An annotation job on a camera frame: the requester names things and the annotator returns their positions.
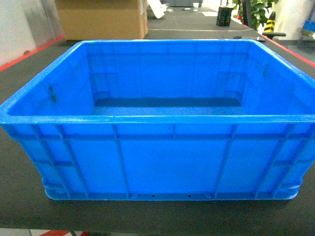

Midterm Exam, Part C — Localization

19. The black box on table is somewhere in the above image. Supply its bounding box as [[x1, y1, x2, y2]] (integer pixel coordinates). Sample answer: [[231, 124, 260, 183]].
[[216, 6, 233, 27]]

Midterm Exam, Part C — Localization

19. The white foam piece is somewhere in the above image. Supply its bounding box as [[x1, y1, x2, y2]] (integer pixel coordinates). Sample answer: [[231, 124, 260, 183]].
[[147, 0, 169, 19]]

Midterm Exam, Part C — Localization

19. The large blue plastic crate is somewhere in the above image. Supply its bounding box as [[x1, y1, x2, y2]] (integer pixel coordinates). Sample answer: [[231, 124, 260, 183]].
[[0, 39, 315, 201]]

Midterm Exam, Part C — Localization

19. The black yellow striped post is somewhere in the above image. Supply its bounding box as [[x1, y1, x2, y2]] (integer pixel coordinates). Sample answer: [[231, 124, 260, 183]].
[[262, 11, 286, 40]]

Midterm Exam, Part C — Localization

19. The brown cardboard box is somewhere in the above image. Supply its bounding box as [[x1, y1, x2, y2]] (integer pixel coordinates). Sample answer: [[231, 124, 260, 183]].
[[55, 0, 148, 41]]

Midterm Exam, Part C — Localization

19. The green potted plant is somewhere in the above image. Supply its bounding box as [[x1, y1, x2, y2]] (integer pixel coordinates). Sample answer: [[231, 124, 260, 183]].
[[232, 0, 279, 31]]

